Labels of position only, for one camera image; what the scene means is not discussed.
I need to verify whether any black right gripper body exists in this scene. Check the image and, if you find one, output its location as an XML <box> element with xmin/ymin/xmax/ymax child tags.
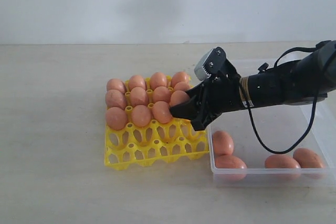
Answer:
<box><xmin>205</xmin><ymin>60</ymin><xmax>252</xmax><ymax>113</ymax></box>

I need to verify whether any brown egg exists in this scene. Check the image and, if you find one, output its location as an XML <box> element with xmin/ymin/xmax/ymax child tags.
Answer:
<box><xmin>174</xmin><ymin>81</ymin><xmax>191</xmax><ymax>92</ymax></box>
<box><xmin>152</xmin><ymin>86</ymin><xmax>171</xmax><ymax>103</ymax></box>
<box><xmin>212</xmin><ymin>131</ymin><xmax>234</xmax><ymax>155</ymax></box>
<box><xmin>105</xmin><ymin>107</ymin><xmax>128</xmax><ymax>131</ymax></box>
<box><xmin>170</xmin><ymin>90</ymin><xmax>190</xmax><ymax>107</ymax></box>
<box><xmin>152</xmin><ymin>101</ymin><xmax>173</xmax><ymax>124</ymax></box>
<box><xmin>129</xmin><ymin>87</ymin><xmax>149</xmax><ymax>107</ymax></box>
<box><xmin>264</xmin><ymin>154</ymin><xmax>301</xmax><ymax>169</ymax></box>
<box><xmin>105</xmin><ymin>89</ymin><xmax>127</xmax><ymax>110</ymax></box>
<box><xmin>131</xmin><ymin>105</ymin><xmax>152</xmax><ymax>127</ymax></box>
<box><xmin>214</xmin><ymin>155</ymin><xmax>247</xmax><ymax>169</ymax></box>
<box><xmin>293</xmin><ymin>148</ymin><xmax>325</xmax><ymax>168</ymax></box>

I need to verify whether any brown egg packed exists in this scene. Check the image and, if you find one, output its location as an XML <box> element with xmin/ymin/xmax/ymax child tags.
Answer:
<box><xmin>128</xmin><ymin>74</ymin><xmax>146</xmax><ymax>91</ymax></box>
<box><xmin>170</xmin><ymin>71</ymin><xmax>190</xmax><ymax>88</ymax></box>
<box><xmin>150</xmin><ymin>72</ymin><xmax>167</xmax><ymax>90</ymax></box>
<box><xmin>106</xmin><ymin>78</ymin><xmax>127</xmax><ymax>94</ymax></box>

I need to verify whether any yellow plastic egg tray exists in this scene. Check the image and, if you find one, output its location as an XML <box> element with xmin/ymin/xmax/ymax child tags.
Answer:
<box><xmin>104</xmin><ymin>118</ymin><xmax>209</xmax><ymax>170</ymax></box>

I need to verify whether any clear plastic container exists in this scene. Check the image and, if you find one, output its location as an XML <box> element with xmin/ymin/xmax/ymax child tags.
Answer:
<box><xmin>207</xmin><ymin>101</ymin><xmax>335</xmax><ymax>187</ymax></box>

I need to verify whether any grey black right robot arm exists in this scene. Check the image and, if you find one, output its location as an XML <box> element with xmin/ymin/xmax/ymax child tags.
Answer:
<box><xmin>170</xmin><ymin>40</ymin><xmax>335</xmax><ymax>131</ymax></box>

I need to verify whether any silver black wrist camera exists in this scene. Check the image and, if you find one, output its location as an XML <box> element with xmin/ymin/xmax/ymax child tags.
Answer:
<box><xmin>194</xmin><ymin>47</ymin><xmax>226</xmax><ymax>81</ymax></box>

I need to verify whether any black camera cable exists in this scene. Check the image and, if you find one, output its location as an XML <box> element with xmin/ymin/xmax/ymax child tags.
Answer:
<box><xmin>237</xmin><ymin>40</ymin><xmax>336</xmax><ymax>154</ymax></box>

